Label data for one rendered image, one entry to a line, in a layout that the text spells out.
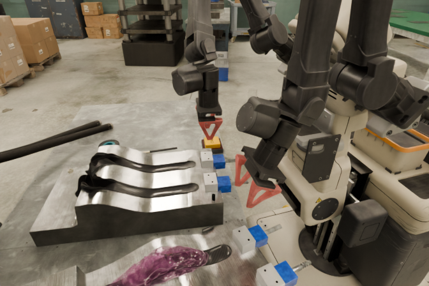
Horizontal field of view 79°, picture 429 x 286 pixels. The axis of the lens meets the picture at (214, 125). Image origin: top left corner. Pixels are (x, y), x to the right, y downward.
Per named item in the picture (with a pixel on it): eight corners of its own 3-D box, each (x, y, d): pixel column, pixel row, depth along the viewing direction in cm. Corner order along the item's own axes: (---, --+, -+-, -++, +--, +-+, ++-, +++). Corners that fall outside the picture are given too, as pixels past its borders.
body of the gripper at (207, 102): (198, 118, 71) (198, 92, 67) (195, 103, 80) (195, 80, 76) (222, 117, 72) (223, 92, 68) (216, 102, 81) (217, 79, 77)
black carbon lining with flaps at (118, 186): (195, 164, 88) (194, 140, 83) (200, 199, 74) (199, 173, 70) (87, 173, 84) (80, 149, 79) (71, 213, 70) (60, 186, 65)
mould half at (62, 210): (210, 167, 98) (210, 136, 91) (223, 224, 75) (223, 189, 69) (69, 180, 91) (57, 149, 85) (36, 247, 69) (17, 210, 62)
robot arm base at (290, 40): (311, 48, 88) (292, 40, 98) (297, 34, 84) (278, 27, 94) (294, 69, 91) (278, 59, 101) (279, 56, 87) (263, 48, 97)
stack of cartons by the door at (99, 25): (124, 36, 694) (119, 1, 652) (120, 39, 666) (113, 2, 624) (92, 36, 698) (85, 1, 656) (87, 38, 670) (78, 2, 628)
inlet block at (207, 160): (238, 161, 90) (239, 149, 88) (242, 170, 86) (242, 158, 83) (200, 165, 89) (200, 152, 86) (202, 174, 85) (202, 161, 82)
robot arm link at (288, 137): (310, 126, 51) (294, 113, 56) (283, 117, 48) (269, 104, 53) (292, 154, 53) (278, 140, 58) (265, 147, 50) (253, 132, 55)
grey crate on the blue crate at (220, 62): (228, 60, 425) (228, 51, 417) (228, 68, 389) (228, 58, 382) (191, 60, 428) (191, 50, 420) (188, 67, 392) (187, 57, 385)
